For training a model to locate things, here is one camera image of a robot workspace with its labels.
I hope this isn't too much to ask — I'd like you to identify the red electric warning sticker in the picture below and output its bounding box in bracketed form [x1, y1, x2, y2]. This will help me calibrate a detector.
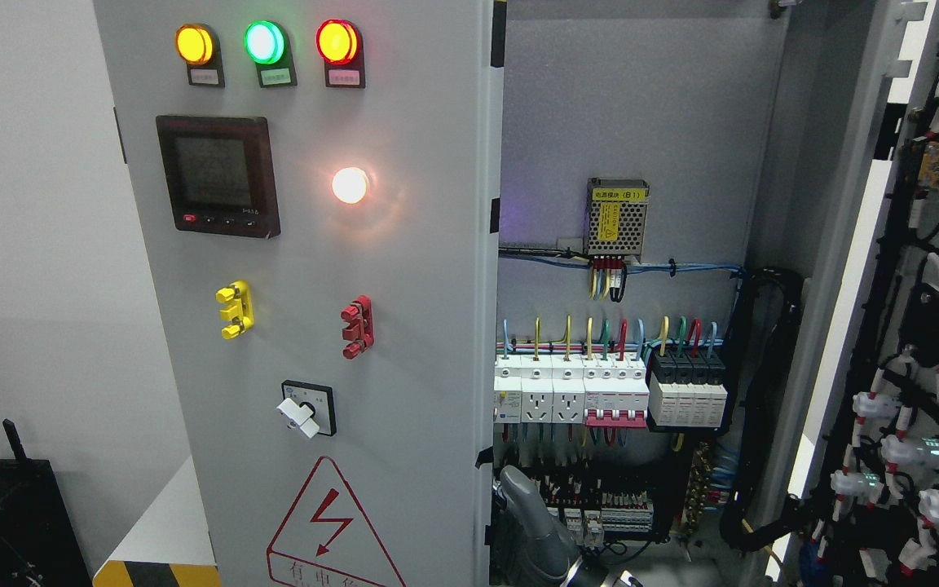
[266, 456, 405, 586]

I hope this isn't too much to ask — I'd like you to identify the grey cabinet door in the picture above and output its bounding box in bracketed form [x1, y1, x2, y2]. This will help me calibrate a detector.
[94, 1, 503, 586]
[740, 1, 939, 586]

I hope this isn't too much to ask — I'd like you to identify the metal mesh power supply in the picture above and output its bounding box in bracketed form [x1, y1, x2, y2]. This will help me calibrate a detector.
[584, 177, 650, 258]

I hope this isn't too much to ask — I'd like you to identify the black digital power meter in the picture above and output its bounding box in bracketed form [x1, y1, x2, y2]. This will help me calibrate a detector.
[156, 116, 282, 239]

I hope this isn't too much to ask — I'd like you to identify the black white surge protector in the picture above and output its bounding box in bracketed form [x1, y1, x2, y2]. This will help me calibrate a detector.
[647, 351, 728, 430]

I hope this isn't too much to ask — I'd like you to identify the green indicator lamp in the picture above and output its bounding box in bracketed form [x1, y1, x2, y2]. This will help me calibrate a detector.
[245, 21, 287, 64]

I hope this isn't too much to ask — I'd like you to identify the yellow terminal connector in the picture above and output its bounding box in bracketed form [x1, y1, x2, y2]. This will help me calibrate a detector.
[215, 280, 254, 339]

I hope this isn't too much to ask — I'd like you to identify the white socket breaker row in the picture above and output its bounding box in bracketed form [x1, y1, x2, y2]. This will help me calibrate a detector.
[492, 355, 649, 428]

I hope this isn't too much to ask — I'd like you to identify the white glowing lamp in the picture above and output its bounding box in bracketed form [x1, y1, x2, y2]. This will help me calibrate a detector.
[331, 167, 370, 205]

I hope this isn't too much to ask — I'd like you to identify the lower relay terminal row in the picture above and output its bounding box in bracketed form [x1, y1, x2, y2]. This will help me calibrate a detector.
[527, 463, 659, 553]

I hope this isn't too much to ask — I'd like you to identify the yellow indicator lamp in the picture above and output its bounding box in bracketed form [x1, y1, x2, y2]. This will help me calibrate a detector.
[174, 23, 216, 66]

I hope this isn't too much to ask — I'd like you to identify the red indicator lamp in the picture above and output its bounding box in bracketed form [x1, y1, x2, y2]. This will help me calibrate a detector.
[315, 19, 360, 66]

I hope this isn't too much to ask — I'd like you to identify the red terminal connector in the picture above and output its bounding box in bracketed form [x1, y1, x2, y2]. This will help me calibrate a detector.
[340, 296, 375, 360]

